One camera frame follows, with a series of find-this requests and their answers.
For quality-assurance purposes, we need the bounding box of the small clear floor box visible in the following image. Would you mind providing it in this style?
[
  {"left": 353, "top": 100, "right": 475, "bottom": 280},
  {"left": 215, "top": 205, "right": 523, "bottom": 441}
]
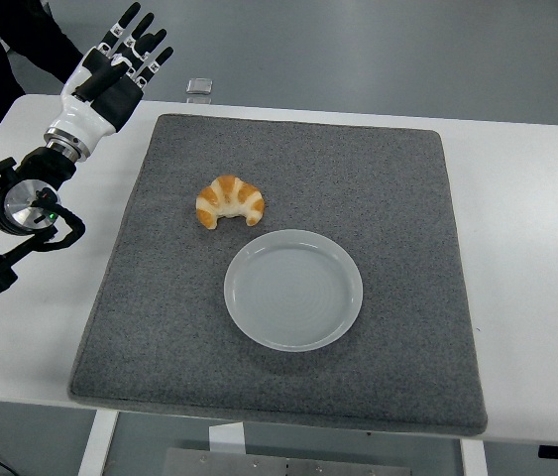
[{"left": 184, "top": 77, "right": 215, "bottom": 104}]

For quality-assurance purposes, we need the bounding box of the grey felt mat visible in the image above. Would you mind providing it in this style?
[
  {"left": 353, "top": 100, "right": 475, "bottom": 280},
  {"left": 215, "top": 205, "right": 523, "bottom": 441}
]
[{"left": 67, "top": 113, "right": 489, "bottom": 437}]

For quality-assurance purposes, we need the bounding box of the white table leg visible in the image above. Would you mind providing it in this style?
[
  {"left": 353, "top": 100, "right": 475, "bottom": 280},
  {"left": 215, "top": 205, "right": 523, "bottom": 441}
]
[
  {"left": 459, "top": 438, "right": 489, "bottom": 476},
  {"left": 78, "top": 410, "right": 120, "bottom": 476}
]

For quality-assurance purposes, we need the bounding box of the croissant bread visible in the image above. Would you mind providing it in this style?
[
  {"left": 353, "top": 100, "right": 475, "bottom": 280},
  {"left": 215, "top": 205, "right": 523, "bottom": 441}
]
[{"left": 195, "top": 175, "right": 267, "bottom": 231}]

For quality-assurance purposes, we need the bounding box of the grey round plate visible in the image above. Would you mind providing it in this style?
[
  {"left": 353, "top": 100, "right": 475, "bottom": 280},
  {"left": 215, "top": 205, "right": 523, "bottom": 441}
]
[{"left": 223, "top": 228, "right": 365, "bottom": 353}]

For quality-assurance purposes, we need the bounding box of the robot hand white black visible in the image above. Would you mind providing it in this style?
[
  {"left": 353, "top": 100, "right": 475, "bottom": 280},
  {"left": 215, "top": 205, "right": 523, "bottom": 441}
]
[{"left": 44, "top": 1, "right": 176, "bottom": 153}]

